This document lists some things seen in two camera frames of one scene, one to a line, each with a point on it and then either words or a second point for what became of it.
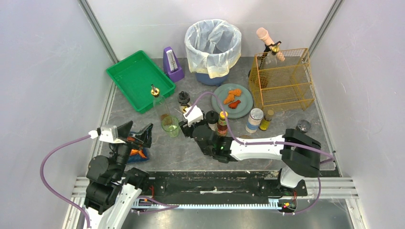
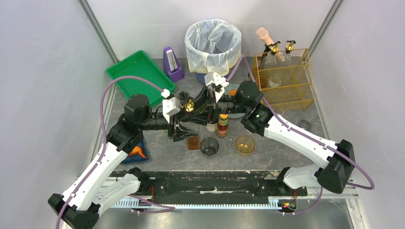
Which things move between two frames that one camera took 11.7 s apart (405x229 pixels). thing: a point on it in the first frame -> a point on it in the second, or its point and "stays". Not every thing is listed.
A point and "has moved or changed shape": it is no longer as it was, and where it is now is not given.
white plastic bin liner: x=213 y=46 stays
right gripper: x=188 y=128 -> x=214 y=105
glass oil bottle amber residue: x=161 y=109 -> x=193 y=143
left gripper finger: x=145 y=135 -> x=181 y=132
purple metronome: x=171 y=66 stays
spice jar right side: x=303 y=126 stays
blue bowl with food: x=137 y=155 stays
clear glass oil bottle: x=183 y=109 has moved or changed shape
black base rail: x=225 y=185 stays
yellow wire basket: x=282 y=80 stays
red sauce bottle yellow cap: x=222 y=127 stays
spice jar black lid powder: x=184 y=98 stays
